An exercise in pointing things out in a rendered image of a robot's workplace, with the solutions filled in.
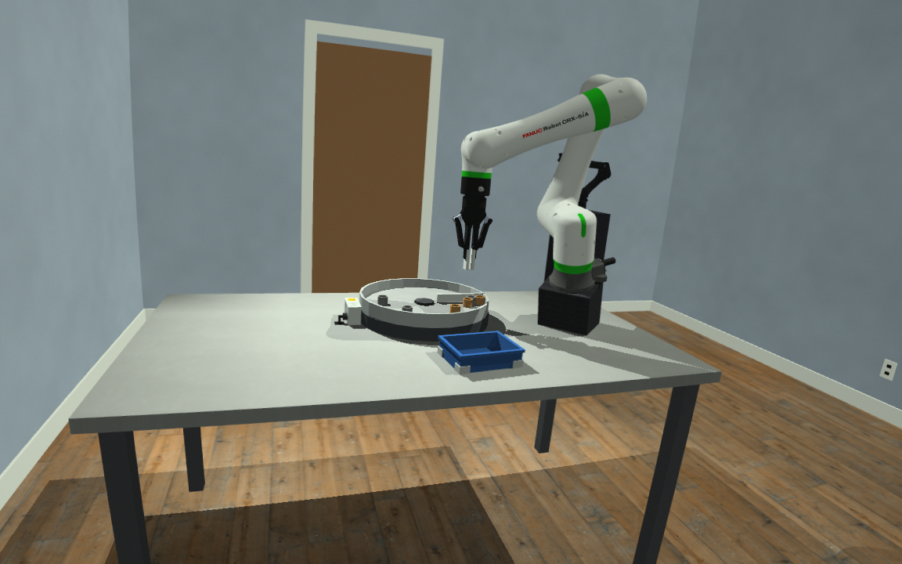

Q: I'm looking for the blue plastic crate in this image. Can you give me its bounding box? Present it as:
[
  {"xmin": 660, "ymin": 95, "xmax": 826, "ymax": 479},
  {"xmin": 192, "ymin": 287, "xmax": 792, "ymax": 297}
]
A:
[{"xmin": 438, "ymin": 331, "xmax": 525, "ymax": 374}]

